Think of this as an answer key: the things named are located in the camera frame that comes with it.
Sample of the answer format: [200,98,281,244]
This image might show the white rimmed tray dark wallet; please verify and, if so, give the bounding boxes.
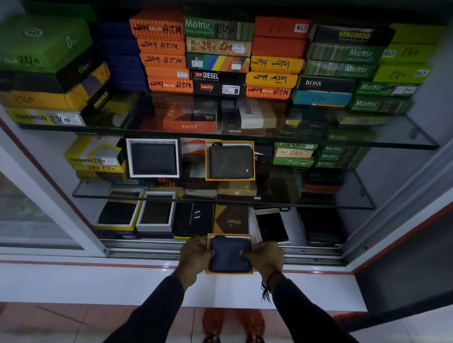
[135,188,177,235]

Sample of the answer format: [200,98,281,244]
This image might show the person's left hand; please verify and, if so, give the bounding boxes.
[176,234,217,275]

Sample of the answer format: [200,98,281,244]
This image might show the white aluminium door frame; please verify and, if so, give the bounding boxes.
[340,104,453,284]

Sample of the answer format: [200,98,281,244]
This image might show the long glass shelf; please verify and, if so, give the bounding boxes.
[13,77,443,170]

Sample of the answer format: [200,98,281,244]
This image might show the yellow rimmed open wallet box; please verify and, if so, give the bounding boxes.
[203,231,258,279]

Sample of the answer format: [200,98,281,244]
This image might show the black box white print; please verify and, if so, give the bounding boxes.
[296,74,356,95]

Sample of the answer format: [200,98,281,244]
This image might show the brown and black box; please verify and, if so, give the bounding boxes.
[212,203,252,238]

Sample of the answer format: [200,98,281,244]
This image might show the black box yellow print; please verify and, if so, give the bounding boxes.
[308,20,396,51]

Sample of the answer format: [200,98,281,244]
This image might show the small tan wallet box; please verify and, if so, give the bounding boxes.
[274,147,315,161]

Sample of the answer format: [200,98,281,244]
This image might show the gold box with star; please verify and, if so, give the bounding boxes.
[217,178,259,199]

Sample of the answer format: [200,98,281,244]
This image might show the black thread wrist bracelet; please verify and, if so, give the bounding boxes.
[259,269,286,305]

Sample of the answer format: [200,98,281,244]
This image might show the red orange wallet box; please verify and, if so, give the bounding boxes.
[251,35,308,61]
[253,14,313,42]

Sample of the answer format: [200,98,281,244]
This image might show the short glass shelf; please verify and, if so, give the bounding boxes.
[71,143,379,227]

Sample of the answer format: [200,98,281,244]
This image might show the black box white label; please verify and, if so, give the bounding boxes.
[192,80,246,99]

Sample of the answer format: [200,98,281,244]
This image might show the black flat wallet box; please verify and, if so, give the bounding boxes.
[294,205,348,250]

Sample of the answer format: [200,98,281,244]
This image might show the large black box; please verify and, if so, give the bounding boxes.
[0,41,105,101]

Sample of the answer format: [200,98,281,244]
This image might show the metal sliding door track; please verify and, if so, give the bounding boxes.
[100,225,348,280]

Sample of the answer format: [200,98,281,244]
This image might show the white cabinet base ledge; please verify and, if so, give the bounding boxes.
[0,237,372,340]

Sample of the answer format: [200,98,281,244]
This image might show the multicoloured striped wallet box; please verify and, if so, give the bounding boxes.
[185,51,251,75]

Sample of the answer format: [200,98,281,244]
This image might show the yellow handwritten wallet box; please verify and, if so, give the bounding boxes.
[245,69,299,90]
[249,54,305,76]

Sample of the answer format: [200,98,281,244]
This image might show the yellow and black box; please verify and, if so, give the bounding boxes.
[3,73,115,133]

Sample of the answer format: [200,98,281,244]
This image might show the white rimmed open wallet box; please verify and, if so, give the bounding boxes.
[122,134,185,184]

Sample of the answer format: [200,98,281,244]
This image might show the white framed sliding glass door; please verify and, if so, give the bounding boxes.
[0,80,125,261]

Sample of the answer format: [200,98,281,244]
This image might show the orange rimmed open wallet box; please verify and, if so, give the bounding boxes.
[201,136,259,186]

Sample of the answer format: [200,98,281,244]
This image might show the lime green wallet box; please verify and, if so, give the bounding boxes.
[380,41,437,69]
[373,61,432,88]
[388,21,445,48]

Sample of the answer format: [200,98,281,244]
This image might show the light blue wallet box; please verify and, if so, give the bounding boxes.
[291,88,353,110]

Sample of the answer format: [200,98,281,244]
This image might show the brown leather wallet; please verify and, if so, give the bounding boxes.
[205,141,256,184]

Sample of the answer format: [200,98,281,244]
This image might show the orange and black box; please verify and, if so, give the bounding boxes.
[162,103,220,136]

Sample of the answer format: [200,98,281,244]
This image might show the black box white letters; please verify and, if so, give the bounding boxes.
[172,198,216,243]

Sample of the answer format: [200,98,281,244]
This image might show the large green box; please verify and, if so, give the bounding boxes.
[0,10,96,79]

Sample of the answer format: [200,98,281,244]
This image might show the black box red logo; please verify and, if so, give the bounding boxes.
[190,69,247,87]

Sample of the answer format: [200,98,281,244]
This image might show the person's right hand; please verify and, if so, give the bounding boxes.
[239,238,287,284]

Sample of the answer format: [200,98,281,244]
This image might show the person's left forearm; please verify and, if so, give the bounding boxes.
[95,262,203,343]

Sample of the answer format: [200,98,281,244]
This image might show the navy blue wallet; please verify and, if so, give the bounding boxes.
[206,234,256,276]

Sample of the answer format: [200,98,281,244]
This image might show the cream rimmed tray dark wallet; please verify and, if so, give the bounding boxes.
[250,206,294,247]

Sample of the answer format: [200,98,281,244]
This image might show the small green wallet box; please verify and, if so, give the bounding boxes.
[274,141,319,152]
[273,156,315,170]

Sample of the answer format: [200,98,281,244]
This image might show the yellow box black stripe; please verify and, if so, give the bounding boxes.
[62,132,130,176]

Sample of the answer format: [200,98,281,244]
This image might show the yellow rimmed tray black wallet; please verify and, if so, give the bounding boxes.
[94,185,146,234]

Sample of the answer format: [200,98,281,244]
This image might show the dark green box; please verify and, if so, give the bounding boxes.
[21,0,98,24]

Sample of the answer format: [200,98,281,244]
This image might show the stack of dark blue boxes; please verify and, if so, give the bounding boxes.
[86,19,154,93]

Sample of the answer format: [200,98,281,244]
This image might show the green striped wallet box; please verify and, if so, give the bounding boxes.
[305,41,384,68]
[350,93,414,117]
[355,79,419,101]
[302,59,377,83]
[182,15,255,43]

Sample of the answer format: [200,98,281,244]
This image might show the person's right forearm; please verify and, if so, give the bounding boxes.
[256,271,416,343]

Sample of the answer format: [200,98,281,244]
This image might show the white box black lettering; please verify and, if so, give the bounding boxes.
[236,98,267,131]

